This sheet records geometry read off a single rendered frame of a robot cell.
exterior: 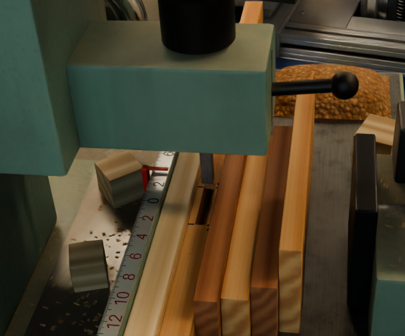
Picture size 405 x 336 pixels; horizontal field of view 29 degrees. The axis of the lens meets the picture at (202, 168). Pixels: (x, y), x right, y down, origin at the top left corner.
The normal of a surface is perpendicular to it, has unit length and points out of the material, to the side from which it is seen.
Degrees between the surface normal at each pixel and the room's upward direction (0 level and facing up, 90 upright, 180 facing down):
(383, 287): 90
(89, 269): 90
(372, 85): 27
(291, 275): 90
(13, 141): 90
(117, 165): 0
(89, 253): 0
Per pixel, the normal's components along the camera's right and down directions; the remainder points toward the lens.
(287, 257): -0.15, 0.60
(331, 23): -0.06, -0.80
